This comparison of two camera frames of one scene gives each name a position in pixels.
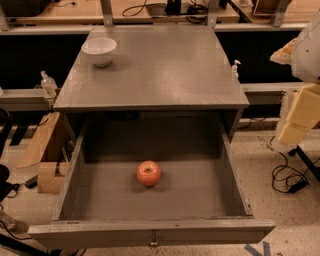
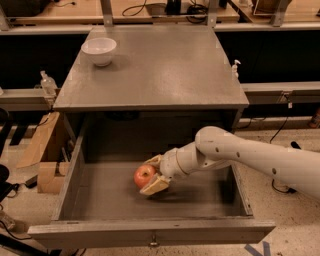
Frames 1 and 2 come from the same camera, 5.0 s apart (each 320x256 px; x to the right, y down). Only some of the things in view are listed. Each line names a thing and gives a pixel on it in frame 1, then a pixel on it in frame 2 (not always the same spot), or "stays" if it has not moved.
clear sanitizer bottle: [48, 85] stays
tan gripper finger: [303, 116] to [156, 183]
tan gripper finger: [285, 54] to [155, 161]
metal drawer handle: [154, 243] stays
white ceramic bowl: [100, 49] stays
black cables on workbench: [195, 13] stays
